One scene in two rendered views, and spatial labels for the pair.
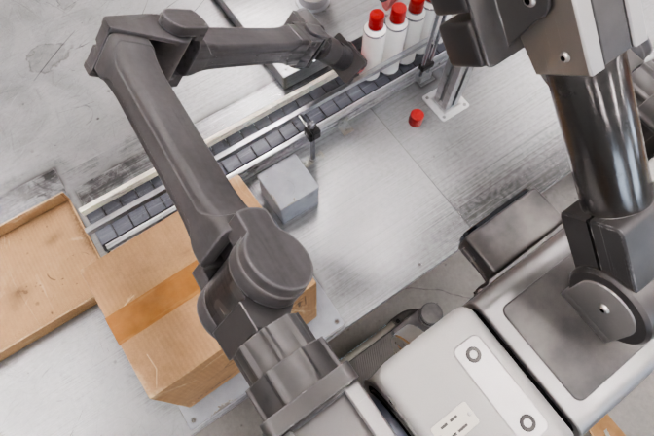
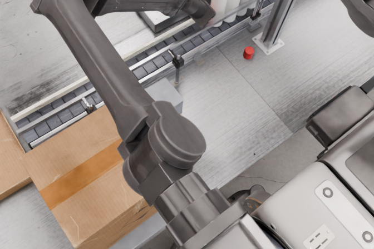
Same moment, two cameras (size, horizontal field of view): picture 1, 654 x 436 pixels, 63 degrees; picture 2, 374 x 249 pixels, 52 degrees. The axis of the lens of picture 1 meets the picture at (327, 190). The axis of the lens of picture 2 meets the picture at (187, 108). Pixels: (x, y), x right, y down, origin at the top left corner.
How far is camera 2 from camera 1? 0.08 m
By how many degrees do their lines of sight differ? 3
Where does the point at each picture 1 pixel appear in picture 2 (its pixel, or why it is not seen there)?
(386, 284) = (232, 168)
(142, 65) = (74, 5)
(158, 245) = (75, 139)
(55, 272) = not seen: outside the picture
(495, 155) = (304, 78)
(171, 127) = (99, 47)
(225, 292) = (146, 158)
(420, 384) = (293, 213)
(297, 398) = (207, 226)
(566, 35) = not seen: outside the picture
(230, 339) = (151, 190)
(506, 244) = (339, 122)
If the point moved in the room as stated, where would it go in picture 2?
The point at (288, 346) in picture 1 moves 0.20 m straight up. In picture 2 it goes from (195, 193) to (215, 132)
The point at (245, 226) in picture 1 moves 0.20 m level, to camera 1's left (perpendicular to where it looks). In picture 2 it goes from (159, 112) to (8, 108)
